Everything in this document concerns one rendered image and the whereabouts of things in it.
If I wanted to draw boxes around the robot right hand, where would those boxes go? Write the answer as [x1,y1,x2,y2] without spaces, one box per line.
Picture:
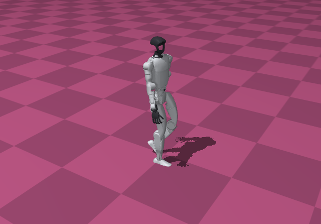
[151,105,164,124]

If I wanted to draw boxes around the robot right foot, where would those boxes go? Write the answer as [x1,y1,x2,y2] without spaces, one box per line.
[153,157,172,167]

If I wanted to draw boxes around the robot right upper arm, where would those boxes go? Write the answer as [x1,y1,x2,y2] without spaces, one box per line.
[143,60,156,90]

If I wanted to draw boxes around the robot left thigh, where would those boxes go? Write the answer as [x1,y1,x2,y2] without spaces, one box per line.
[165,92,178,130]

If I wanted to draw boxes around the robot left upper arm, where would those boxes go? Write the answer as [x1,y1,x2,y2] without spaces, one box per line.
[165,54,173,77]

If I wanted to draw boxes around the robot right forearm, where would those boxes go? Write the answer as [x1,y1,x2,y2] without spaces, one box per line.
[146,84,156,110]

